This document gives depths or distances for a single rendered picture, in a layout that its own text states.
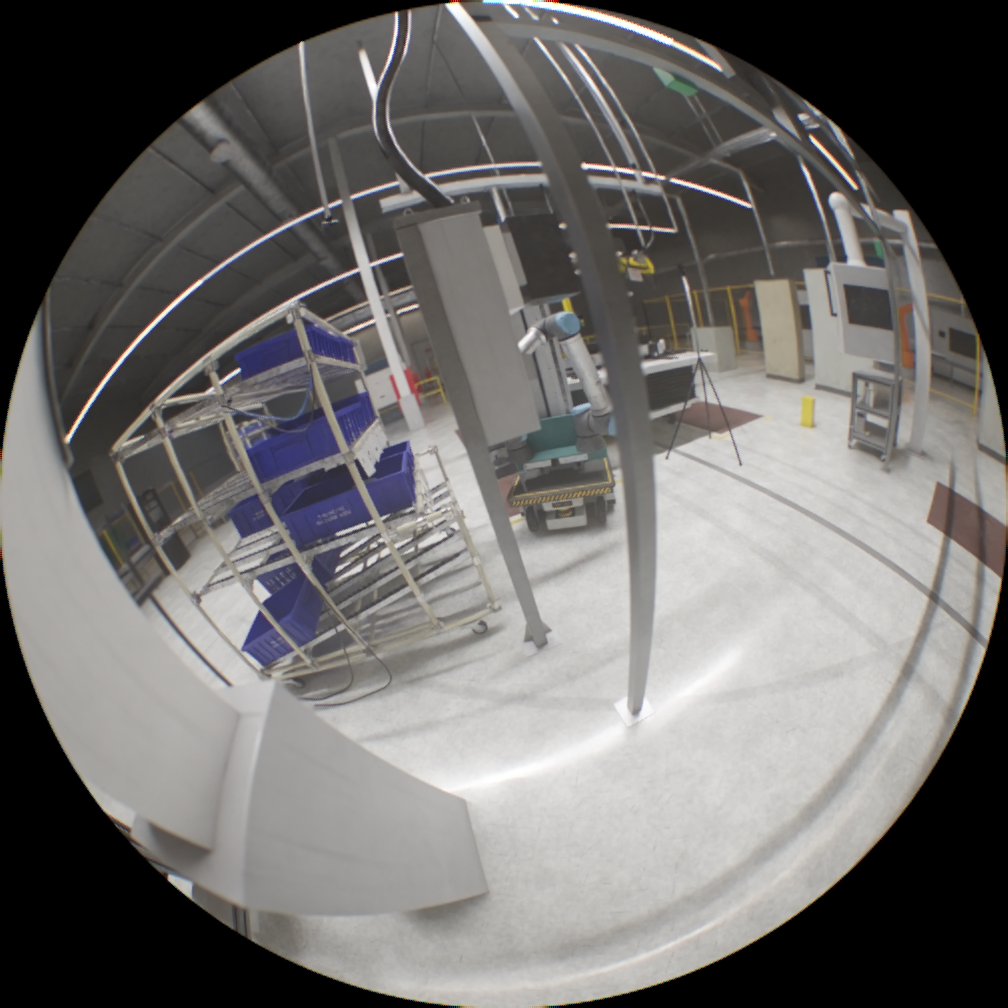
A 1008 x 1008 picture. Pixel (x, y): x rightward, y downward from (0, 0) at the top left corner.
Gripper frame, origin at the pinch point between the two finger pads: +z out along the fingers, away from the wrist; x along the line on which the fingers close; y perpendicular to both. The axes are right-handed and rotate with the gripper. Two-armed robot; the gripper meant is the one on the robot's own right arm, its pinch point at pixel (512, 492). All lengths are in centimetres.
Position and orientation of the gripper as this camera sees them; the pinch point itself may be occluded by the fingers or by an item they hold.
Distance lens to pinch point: 153.6
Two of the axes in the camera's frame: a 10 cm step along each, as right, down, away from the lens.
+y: 1.9, -1.0, 9.8
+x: -9.3, 3.2, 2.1
